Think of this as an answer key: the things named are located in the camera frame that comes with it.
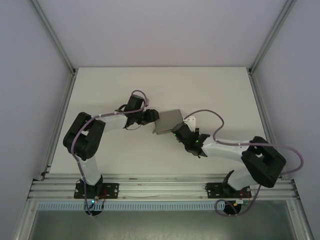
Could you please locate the left aluminium side rail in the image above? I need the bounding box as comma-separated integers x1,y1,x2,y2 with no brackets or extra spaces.
39,71,78,181

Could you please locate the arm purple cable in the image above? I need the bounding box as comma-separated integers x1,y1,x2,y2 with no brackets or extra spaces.
183,109,305,217
71,89,150,217

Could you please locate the left aluminium frame post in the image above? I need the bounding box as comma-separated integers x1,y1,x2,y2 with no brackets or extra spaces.
31,0,76,74

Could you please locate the metal sheet panel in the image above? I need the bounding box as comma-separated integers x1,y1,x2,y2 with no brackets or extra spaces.
27,209,298,240

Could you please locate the right aluminium frame post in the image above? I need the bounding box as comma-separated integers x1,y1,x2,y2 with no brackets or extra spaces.
248,0,298,74

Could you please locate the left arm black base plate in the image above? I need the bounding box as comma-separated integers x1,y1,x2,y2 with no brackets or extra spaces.
73,182,120,200

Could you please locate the aluminium mounting rail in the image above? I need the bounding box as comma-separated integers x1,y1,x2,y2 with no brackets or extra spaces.
28,177,300,201

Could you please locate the slotted pale cable duct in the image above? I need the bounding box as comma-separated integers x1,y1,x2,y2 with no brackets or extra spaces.
37,202,226,211

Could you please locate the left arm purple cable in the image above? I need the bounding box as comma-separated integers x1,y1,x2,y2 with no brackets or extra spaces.
71,89,150,217

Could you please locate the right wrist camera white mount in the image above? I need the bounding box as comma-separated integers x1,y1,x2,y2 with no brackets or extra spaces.
183,114,198,130

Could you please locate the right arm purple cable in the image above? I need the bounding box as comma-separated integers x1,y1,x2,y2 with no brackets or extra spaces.
183,109,305,217

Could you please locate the aluminium side rail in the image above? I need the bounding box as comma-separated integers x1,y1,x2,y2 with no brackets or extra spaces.
247,69,285,180
39,71,78,181

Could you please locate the grey paper box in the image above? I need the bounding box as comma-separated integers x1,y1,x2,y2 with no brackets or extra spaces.
152,109,185,136

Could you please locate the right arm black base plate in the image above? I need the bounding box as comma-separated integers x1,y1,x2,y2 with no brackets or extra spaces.
203,182,252,200

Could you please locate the right aluminium side rail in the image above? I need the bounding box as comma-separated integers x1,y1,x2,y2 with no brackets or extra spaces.
247,69,285,180

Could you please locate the aluminium frame post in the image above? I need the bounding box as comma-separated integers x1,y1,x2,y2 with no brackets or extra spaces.
31,0,76,74
248,0,298,74

